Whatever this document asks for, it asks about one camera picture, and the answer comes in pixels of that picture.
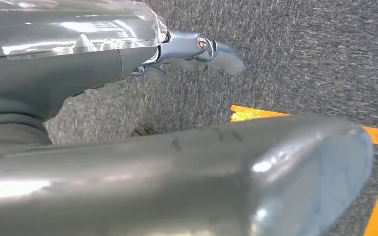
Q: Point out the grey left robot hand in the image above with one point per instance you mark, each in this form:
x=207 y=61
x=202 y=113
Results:
x=62 y=71

